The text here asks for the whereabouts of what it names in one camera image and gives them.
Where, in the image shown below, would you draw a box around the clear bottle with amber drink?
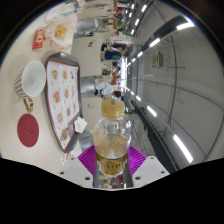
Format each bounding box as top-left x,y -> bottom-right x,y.
92,98 -> 133,178

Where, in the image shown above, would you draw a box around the dark tray with menu paper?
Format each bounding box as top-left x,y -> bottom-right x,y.
44,51 -> 84,154

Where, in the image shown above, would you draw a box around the ceiling air conditioner unit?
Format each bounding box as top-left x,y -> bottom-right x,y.
150,51 -> 164,69

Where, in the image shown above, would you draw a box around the beige chair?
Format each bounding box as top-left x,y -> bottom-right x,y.
80,95 -> 104,133
71,33 -> 105,78

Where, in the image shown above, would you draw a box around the white card with red frame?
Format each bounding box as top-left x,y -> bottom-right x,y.
43,6 -> 63,24

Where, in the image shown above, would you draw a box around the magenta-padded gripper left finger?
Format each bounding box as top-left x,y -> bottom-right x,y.
59,144 -> 98,190

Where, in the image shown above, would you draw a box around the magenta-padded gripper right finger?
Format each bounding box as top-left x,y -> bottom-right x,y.
123,144 -> 170,190

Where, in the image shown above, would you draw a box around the white striped mug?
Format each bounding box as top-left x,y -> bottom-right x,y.
13,59 -> 47,114

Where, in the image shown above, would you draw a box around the flat round red coaster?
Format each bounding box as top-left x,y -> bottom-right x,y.
16,113 -> 40,148

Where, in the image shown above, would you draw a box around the person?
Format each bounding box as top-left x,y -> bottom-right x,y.
94,81 -> 123,99
104,46 -> 123,62

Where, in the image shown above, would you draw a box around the red sauce packet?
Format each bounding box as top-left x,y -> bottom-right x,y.
31,28 -> 47,51

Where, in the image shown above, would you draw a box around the clear bag of fried food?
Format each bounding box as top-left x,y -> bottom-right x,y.
44,14 -> 78,51

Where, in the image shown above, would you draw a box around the ceiling lights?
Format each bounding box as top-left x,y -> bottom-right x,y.
124,0 -> 196,164

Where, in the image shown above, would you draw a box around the colourful printed leaflet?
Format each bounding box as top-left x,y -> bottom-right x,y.
59,151 -> 77,167

